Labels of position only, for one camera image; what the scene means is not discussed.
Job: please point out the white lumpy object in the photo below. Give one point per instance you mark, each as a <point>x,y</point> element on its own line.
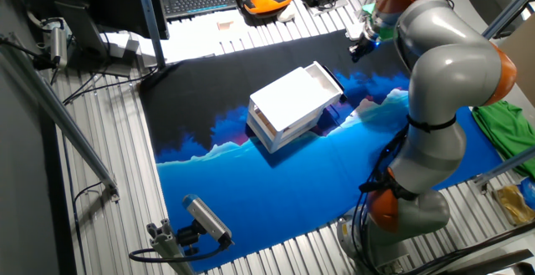
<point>286,14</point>

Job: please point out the blue plastic bag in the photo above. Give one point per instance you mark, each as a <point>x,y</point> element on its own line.
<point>528,191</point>

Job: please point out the brown cardboard board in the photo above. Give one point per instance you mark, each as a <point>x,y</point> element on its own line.
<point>518,62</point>

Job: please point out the silver camera with blue end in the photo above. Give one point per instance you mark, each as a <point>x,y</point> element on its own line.
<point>207,218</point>

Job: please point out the aluminium camera mount profile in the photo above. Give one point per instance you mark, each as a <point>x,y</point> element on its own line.
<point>167,245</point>

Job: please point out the silver orange robot arm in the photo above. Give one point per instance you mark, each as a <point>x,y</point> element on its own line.
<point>447,70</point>

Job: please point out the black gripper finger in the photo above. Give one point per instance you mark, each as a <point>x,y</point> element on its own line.
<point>353,49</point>
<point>357,57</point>

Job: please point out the white drawer cabinet frame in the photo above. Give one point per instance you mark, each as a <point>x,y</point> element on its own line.
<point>288,99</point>

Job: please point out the green cloth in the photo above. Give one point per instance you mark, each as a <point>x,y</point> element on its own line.
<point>505,133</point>

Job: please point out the white paper sheet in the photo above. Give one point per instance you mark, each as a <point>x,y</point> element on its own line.
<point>192,43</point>

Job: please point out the pale wooden block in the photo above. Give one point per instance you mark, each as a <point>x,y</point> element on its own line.
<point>225,25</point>

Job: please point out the silver camera on mount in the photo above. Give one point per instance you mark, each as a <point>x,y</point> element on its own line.
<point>58,45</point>

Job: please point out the black computer keyboard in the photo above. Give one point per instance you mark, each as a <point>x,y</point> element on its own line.
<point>196,1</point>

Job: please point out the yellow plastic bag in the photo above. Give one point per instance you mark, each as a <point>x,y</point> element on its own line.
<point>512,204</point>

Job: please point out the aluminium profile bar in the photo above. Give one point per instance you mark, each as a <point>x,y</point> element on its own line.
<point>505,165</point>
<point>62,116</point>

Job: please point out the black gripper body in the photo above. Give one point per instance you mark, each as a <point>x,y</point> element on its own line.
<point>367,45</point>

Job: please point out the blue black printed cloth mat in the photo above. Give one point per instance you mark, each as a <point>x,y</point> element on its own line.
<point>271,195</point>

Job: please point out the green wrist mount bracket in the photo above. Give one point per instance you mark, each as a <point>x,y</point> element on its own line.
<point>368,9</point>

